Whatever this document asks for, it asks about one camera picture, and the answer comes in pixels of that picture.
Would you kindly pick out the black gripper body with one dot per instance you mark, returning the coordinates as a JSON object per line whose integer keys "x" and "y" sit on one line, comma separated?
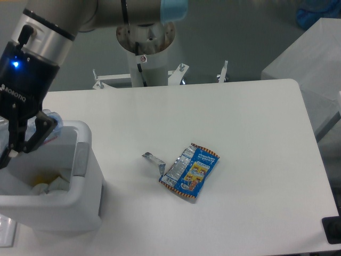
{"x": 25, "y": 81}

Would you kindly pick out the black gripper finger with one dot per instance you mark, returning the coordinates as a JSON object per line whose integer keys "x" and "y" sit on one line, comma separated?
{"x": 12, "y": 136}
{"x": 39, "y": 129}

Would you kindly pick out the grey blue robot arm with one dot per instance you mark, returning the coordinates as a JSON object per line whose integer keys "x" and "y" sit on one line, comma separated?
{"x": 38, "y": 47}

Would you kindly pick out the white trash can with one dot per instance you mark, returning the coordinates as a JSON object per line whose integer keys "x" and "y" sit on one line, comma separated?
{"x": 78, "y": 209}

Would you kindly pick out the white crumpled tissue trash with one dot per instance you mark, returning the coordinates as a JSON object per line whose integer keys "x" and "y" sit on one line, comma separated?
{"x": 51, "y": 182}

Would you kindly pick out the silver foil strip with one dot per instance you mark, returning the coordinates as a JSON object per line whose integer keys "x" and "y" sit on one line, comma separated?
{"x": 157, "y": 161}

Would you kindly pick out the blue snack wrapper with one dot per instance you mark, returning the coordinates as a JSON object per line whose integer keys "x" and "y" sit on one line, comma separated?
{"x": 188, "y": 173}

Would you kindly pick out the white covered side table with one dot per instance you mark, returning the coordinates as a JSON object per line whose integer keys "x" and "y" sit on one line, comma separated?
{"x": 313, "y": 61}

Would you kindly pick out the blue bag in background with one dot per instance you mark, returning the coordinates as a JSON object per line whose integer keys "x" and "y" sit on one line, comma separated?
{"x": 309, "y": 12}

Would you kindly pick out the black clamp at table edge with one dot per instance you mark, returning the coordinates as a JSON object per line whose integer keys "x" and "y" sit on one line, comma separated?
{"x": 331, "y": 227}

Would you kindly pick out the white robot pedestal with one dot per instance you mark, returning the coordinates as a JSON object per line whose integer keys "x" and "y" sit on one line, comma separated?
{"x": 147, "y": 47}

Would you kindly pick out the white pedestal base frame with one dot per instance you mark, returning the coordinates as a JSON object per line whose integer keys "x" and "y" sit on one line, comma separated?
{"x": 174, "y": 77}

